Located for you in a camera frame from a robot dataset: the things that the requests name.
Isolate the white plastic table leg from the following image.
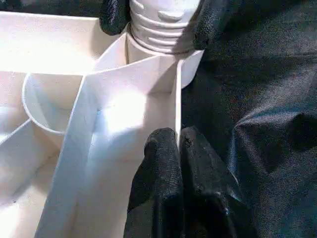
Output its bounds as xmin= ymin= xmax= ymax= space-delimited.
xmin=127 ymin=0 xmax=203 ymax=55

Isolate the white plastic table top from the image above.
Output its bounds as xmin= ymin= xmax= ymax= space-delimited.
xmin=0 ymin=11 xmax=205 ymax=238

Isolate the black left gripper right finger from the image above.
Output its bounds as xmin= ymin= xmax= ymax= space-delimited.
xmin=178 ymin=125 xmax=254 ymax=238

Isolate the black mat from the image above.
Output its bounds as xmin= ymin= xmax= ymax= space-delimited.
xmin=0 ymin=0 xmax=317 ymax=238

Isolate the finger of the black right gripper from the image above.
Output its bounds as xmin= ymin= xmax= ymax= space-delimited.
xmin=173 ymin=0 xmax=225 ymax=54
xmin=99 ymin=0 xmax=132 ymax=35

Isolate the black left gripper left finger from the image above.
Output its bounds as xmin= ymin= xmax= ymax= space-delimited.
xmin=126 ymin=127 xmax=185 ymax=238

